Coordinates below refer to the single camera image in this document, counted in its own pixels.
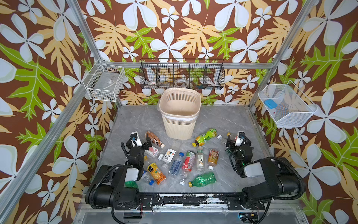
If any brown Nescafe coffee bottle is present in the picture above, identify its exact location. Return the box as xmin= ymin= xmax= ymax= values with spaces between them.
xmin=145 ymin=131 xmax=165 ymax=148

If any amber tea bottle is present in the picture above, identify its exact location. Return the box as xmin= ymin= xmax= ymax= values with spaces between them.
xmin=208 ymin=149 xmax=219 ymax=170

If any Pepsi bottle blue label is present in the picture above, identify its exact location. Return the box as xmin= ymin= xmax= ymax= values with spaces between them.
xmin=140 ymin=171 xmax=155 ymax=186

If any orange juice bottle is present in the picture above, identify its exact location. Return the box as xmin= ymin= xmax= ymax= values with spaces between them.
xmin=144 ymin=161 xmax=166 ymax=185

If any green yellow juice bottle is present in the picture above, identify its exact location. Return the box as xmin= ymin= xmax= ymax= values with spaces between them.
xmin=192 ymin=128 xmax=217 ymax=147

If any clear bottle red label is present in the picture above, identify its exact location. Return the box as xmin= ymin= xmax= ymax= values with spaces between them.
xmin=217 ymin=135 xmax=227 ymax=146

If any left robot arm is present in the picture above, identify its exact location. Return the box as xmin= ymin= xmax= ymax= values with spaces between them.
xmin=85 ymin=139 xmax=152 ymax=210

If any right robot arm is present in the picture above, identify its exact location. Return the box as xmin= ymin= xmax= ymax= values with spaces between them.
xmin=225 ymin=133 xmax=306 ymax=209

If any beige plastic waste bin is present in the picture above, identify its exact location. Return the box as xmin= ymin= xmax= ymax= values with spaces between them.
xmin=158 ymin=88 xmax=201 ymax=140

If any guava juice bottle pink label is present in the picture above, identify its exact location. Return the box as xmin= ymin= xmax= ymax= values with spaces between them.
xmin=145 ymin=147 xmax=159 ymax=158

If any white label tea bottle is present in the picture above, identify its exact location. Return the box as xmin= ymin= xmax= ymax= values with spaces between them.
xmin=162 ymin=148 xmax=176 ymax=169

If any dark green soda bottle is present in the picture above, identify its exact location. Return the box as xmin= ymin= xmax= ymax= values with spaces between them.
xmin=125 ymin=181 xmax=139 ymax=189

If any clear blue cap water bottle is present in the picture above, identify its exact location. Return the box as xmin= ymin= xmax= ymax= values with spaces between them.
xmin=168 ymin=152 xmax=184 ymax=175

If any white green label bottle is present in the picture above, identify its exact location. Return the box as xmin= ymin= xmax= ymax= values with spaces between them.
xmin=196 ymin=146 xmax=205 ymax=171

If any green soda bottle yellow cap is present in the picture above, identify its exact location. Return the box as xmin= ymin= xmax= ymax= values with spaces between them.
xmin=188 ymin=172 xmax=217 ymax=187

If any blue object in basket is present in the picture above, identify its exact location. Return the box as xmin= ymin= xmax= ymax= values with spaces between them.
xmin=264 ymin=99 xmax=278 ymax=109

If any red label drink bottle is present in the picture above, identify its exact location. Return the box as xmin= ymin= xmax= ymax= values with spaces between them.
xmin=182 ymin=151 xmax=196 ymax=172

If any small clear bottle white cap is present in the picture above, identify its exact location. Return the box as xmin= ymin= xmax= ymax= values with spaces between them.
xmin=180 ymin=171 xmax=188 ymax=186

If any white mesh basket right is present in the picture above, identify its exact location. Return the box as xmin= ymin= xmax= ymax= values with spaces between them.
xmin=258 ymin=81 xmax=318 ymax=129

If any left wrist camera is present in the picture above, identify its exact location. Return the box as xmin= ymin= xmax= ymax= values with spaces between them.
xmin=130 ymin=132 xmax=142 ymax=147

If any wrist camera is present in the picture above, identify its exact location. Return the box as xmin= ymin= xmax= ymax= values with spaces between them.
xmin=130 ymin=132 xmax=142 ymax=147
xmin=235 ymin=132 xmax=246 ymax=146

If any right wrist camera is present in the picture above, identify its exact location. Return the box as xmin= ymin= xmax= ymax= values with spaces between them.
xmin=235 ymin=132 xmax=246 ymax=146

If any white wire basket left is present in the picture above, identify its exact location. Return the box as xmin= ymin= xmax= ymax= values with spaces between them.
xmin=83 ymin=60 xmax=126 ymax=102

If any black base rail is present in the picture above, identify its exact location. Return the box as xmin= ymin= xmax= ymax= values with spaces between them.
xmin=116 ymin=193 xmax=265 ymax=211

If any black wire wall basket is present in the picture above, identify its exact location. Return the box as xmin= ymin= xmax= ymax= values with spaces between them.
xmin=139 ymin=58 xmax=225 ymax=90

